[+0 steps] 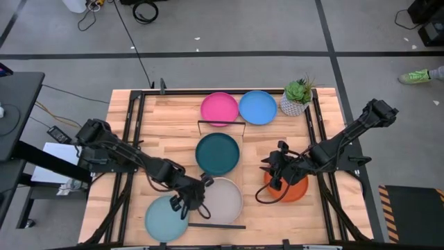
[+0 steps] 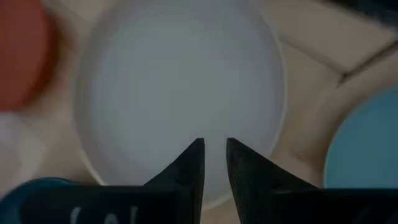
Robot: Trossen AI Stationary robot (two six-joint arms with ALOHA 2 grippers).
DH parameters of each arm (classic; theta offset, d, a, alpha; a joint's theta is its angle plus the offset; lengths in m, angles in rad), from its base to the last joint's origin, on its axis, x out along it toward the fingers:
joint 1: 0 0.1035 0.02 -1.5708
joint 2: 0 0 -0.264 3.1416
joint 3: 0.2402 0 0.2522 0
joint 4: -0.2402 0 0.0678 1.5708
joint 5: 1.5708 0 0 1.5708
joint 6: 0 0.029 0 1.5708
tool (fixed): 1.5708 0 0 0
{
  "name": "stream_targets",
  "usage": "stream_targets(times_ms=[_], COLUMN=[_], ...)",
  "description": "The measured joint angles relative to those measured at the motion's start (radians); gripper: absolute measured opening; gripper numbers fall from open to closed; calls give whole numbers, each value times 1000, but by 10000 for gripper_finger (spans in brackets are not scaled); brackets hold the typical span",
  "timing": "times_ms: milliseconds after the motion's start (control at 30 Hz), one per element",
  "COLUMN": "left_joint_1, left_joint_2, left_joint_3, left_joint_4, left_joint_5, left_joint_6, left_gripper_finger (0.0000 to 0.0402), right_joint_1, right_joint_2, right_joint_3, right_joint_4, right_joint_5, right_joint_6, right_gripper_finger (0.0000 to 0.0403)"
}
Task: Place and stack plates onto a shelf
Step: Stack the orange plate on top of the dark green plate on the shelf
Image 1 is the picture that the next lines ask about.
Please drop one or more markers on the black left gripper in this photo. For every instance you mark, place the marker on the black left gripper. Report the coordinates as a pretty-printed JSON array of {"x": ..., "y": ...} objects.
[{"x": 192, "y": 194}]

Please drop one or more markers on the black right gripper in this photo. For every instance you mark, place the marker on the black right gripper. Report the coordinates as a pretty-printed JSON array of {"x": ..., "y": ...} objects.
[{"x": 286, "y": 166}]

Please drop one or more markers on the grey plate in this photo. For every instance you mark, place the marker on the grey plate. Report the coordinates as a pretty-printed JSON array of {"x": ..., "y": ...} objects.
[{"x": 225, "y": 203}]

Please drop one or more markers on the orange plate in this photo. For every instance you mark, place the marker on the orange plate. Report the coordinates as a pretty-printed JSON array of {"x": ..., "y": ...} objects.
[{"x": 298, "y": 191}]

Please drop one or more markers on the light blue plate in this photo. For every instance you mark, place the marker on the light blue plate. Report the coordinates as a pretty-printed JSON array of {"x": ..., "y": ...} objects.
[{"x": 159, "y": 222}]

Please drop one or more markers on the dark teal plate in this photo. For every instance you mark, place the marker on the dark teal plate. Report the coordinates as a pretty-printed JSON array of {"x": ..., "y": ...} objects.
[{"x": 217, "y": 154}]

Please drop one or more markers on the pink plate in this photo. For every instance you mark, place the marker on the pink plate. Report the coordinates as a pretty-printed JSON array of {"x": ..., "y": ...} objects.
[{"x": 219, "y": 108}]

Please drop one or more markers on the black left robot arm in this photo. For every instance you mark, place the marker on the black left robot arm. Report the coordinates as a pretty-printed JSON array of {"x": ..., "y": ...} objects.
[{"x": 152, "y": 166}]

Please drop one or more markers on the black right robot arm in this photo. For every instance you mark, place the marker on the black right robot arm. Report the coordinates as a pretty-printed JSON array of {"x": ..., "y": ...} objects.
[{"x": 347, "y": 133}]

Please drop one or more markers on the succulent in white patterned pot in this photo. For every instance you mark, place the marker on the succulent in white patterned pot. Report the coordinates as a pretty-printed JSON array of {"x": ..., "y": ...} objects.
[{"x": 295, "y": 97}]

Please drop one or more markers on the white light bar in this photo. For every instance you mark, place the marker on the white light bar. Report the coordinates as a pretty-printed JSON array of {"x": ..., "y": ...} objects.
[{"x": 130, "y": 248}]

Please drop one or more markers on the crumpled clear plastic bag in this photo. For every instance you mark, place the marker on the crumpled clear plastic bag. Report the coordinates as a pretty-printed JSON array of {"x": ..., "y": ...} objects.
[{"x": 69, "y": 187}]

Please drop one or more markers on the white box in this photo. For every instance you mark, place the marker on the white box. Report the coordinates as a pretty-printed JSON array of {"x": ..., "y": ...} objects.
[{"x": 59, "y": 152}]

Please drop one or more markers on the black mat with hazard stripes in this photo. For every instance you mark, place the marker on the black mat with hazard stripes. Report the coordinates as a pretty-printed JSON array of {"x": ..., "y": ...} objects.
[{"x": 412, "y": 215}]

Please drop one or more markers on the black power brick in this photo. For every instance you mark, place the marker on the black power brick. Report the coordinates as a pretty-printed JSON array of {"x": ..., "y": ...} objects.
[{"x": 59, "y": 134}]

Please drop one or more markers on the person's green shoe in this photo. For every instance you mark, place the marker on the person's green shoe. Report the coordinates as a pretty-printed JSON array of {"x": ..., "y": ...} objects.
[{"x": 414, "y": 77}]

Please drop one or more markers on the person's leg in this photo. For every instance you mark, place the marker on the person's leg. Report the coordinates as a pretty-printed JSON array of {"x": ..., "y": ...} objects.
[{"x": 437, "y": 73}]

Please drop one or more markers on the black desk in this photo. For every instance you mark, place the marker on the black desk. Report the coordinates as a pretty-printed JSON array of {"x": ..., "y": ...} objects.
[{"x": 21, "y": 104}]

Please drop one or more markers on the black equipment box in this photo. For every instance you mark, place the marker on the black equipment box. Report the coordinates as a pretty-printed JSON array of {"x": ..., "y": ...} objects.
[
  {"x": 431, "y": 34},
  {"x": 428, "y": 9}
]

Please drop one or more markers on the white container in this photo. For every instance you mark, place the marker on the white container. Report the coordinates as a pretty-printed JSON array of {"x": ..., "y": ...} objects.
[{"x": 74, "y": 5}]

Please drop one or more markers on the blue device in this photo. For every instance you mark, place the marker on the blue device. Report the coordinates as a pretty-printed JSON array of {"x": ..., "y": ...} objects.
[{"x": 5, "y": 70}]

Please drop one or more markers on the wooden shelf with black frame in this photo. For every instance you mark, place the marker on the wooden shelf with black frame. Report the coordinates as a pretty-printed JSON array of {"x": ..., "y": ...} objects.
[{"x": 238, "y": 177}]

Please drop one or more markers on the black table-level camera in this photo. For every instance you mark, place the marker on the black table-level camera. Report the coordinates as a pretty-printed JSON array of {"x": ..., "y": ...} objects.
[{"x": 286, "y": 244}]

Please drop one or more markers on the black aluminium rig frame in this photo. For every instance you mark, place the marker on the black aluminium rig frame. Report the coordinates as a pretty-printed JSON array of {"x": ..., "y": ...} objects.
[{"x": 180, "y": 92}]

